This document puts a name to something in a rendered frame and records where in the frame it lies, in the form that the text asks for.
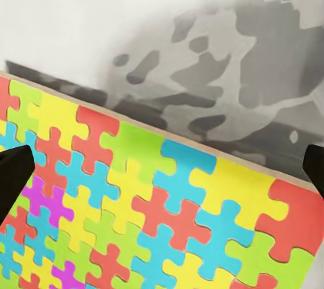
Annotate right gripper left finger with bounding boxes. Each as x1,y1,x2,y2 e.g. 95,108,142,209
0,144,35,226

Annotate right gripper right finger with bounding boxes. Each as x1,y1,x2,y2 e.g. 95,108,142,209
302,144,324,197

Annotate jigsaw puzzle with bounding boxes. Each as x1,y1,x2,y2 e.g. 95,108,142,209
0,70,324,289

